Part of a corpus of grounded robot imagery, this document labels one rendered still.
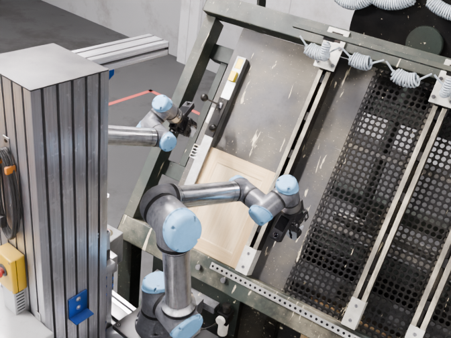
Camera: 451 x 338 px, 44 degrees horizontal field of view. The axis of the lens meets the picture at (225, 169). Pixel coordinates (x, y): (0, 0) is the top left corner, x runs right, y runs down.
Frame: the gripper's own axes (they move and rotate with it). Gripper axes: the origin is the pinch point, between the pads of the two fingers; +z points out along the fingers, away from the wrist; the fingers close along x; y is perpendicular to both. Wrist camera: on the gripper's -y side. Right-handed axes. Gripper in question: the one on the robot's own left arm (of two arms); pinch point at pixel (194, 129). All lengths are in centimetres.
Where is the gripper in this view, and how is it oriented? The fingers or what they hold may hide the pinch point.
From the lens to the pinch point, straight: 261.3
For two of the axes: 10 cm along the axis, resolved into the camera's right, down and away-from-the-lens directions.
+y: -2.7, 9.4, -2.3
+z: 3.4, 3.1, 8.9
